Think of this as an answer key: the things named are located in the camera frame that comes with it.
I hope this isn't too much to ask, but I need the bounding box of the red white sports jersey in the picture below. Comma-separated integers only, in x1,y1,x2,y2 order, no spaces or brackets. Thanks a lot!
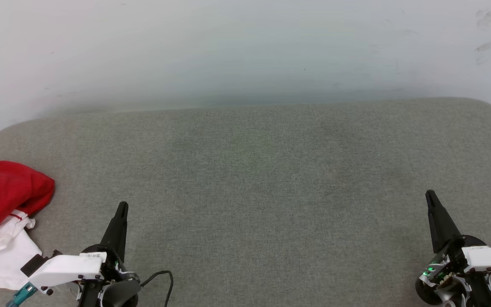
0,161,55,290

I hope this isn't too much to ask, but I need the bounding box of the left camera cable teal connector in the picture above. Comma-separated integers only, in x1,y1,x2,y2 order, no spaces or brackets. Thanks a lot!
6,282,38,307

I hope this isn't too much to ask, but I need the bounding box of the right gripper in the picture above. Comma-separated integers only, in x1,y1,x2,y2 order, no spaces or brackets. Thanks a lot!
415,190,491,307

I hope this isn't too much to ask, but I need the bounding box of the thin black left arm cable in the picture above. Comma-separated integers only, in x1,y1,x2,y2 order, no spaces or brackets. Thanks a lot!
140,270,174,307

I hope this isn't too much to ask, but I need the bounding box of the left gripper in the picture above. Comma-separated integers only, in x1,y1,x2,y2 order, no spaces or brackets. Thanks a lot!
78,202,142,307

